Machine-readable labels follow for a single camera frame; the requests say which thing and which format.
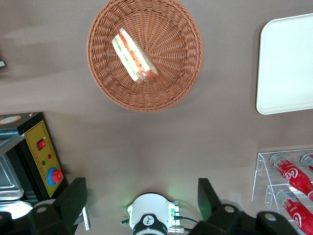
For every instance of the black food warmer yellow panel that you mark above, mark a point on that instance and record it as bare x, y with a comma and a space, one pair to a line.
36, 156

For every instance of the red rocker switch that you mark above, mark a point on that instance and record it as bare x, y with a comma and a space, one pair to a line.
41, 144

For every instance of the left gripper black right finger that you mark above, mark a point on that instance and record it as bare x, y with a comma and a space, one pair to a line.
207, 200

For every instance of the brown round wicker basket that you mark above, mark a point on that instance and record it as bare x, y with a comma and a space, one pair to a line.
171, 73

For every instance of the triangle sandwich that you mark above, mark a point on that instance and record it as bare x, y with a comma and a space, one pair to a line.
133, 57

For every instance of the cream plastic tray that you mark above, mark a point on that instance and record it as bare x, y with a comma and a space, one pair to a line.
286, 68

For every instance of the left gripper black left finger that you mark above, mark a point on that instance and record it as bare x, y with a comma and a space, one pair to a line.
73, 200

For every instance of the red cola bottle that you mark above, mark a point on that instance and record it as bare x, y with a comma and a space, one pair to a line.
308, 162
293, 173
296, 210

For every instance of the clear acrylic bottle rack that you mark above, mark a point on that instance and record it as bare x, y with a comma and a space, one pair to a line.
261, 171

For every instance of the steel warmer pan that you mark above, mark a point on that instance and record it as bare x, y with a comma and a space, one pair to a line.
14, 210
9, 181

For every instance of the red knob on blue base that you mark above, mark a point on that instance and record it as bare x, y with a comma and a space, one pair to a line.
55, 176

